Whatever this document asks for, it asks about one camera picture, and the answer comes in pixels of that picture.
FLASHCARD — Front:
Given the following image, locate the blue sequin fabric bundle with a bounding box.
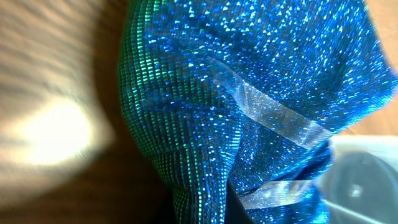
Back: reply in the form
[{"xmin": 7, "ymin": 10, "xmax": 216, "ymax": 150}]
[{"xmin": 118, "ymin": 0, "xmax": 397, "ymax": 224}]

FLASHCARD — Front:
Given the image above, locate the clear plastic storage bin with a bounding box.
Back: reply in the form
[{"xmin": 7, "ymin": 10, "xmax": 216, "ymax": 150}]
[{"xmin": 317, "ymin": 136, "xmax": 397, "ymax": 224}]

